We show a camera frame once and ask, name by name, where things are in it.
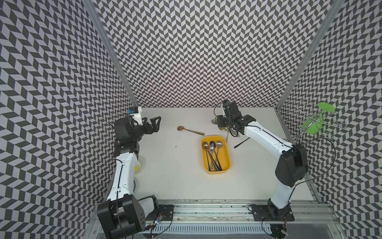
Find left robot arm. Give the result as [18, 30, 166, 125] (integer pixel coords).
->
[97, 116, 161, 239]

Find plain silver spoon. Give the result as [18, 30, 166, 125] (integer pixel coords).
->
[215, 140, 223, 156]

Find silver ornate spoon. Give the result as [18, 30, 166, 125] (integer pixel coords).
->
[209, 144, 219, 171]

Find aluminium front rail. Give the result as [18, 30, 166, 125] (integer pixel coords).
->
[89, 199, 341, 228]

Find yellow patterned plate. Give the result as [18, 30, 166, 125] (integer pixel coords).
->
[134, 157, 143, 175]

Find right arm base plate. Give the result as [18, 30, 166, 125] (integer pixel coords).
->
[248, 204, 295, 222]

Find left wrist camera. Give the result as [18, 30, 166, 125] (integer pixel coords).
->
[128, 106, 143, 125]

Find small purple spoon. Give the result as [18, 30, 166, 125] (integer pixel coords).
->
[210, 141, 221, 171]

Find green metal cup rack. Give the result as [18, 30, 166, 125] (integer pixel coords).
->
[291, 102, 347, 144]

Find black spoon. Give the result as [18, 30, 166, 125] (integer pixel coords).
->
[213, 152, 222, 171]

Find copper long spoon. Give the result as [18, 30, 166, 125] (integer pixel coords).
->
[202, 142, 213, 172]

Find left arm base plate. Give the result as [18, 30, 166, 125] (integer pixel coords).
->
[146, 204, 174, 222]

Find gold handled utensil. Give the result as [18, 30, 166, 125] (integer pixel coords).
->
[177, 125, 205, 136]

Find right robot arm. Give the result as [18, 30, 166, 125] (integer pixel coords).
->
[217, 100, 308, 219]

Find yellow plastic storage box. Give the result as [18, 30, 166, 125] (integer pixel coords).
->
[201, 135, 231, 174]

